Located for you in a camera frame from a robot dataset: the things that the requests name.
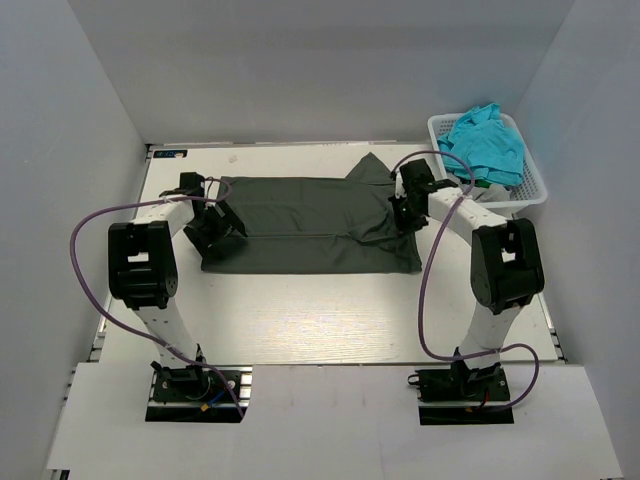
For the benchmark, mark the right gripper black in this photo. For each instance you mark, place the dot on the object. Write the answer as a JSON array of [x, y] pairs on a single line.
[[404, 226]]

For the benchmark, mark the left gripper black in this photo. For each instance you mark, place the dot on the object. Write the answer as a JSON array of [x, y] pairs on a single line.
[[205, 242]]

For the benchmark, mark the dark grey t shirt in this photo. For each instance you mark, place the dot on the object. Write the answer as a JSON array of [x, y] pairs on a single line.
[[305, 225]]

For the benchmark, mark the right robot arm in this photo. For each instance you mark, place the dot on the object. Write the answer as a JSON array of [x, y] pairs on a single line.
[[506, 270]]

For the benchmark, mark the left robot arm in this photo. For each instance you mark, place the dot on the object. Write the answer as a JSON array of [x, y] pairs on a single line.
[[143, 272]]

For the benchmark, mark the blue table label sticker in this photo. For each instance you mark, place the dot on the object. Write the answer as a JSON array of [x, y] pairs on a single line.
[[170, 154]]

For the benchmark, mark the light grey t shirt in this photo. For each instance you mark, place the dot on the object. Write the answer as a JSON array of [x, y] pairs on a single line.
[[492, 193]]

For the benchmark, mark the turquoise t shirt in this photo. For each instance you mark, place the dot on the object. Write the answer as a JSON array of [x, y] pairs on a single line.
[[493, 150]]

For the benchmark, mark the white plastic basket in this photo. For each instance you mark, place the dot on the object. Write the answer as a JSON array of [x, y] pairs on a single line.
[[532, 190]]

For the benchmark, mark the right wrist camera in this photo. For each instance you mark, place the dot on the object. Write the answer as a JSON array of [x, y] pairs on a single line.
[[417, 177]]

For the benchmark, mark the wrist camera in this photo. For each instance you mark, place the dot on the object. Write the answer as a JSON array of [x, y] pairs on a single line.
[[191, 187], [417, 177]]

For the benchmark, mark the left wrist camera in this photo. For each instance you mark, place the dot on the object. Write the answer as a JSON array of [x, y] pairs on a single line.
[[191, 187]]

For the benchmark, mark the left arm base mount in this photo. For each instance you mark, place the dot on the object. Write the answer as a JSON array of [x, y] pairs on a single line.
[[196, 395]]

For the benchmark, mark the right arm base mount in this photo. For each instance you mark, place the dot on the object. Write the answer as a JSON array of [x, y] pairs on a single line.
[[445, 399]]

